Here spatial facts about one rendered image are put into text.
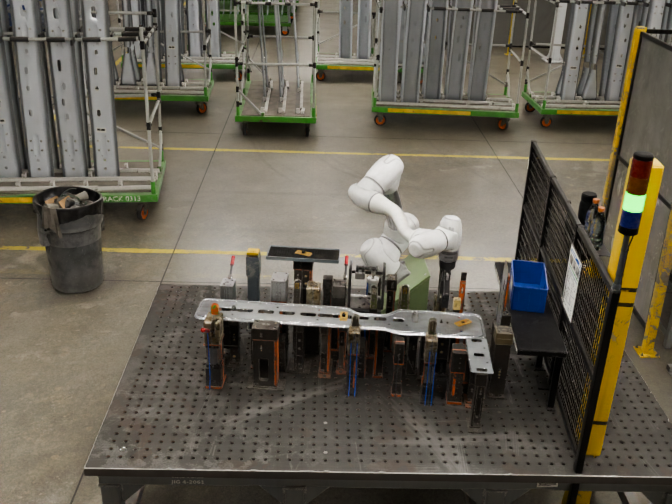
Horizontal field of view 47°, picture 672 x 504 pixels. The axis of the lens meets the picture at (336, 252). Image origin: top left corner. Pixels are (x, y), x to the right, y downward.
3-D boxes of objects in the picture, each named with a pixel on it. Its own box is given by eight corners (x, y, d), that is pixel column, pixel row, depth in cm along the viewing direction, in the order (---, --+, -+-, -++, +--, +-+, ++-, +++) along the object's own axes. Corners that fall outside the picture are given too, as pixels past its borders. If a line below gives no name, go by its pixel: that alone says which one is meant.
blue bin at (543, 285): (510, 309, 379) (513, 286, 374) (508, 281, 407) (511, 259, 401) (544, 313, 377) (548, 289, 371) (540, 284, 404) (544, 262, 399)
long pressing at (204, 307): (191, 321, 367) (191, 319, 367) (202, 299, 388) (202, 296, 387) (486, 340, 361) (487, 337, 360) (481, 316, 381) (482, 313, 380)
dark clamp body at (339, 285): (326, 354, 399) (328, 287, 383) (328, 340, 411) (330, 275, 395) (347, 355, 399) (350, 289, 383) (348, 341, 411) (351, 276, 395)
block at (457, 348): (443, 405, 363) (449, 354, 351) (442, 391, 373) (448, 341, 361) (464, 406, 362) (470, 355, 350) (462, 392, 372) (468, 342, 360)
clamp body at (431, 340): (416, 406, 362) (422, 342, 347) (415, 391, 372) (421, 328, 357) (435, 407, 361) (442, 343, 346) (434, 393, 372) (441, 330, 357)
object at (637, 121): (660, 358, 536) (732, 65, 451) (640, 357, 536) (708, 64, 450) (598, 270, 657) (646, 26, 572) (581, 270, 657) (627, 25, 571)
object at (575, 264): (570, 326, 344) (582, 263, 331) (560, 301, 364) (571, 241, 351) (575, 326, 344) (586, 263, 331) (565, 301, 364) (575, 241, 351)
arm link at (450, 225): (447, 241, 362) (428, 248, 354) (450, 209, 355) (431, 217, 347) (465, 248, 355) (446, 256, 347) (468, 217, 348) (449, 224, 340)
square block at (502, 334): (487, 398, 368) (496, 333, 353) (485, 389, 376) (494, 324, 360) (504, 400, 368) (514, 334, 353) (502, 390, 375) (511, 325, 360)
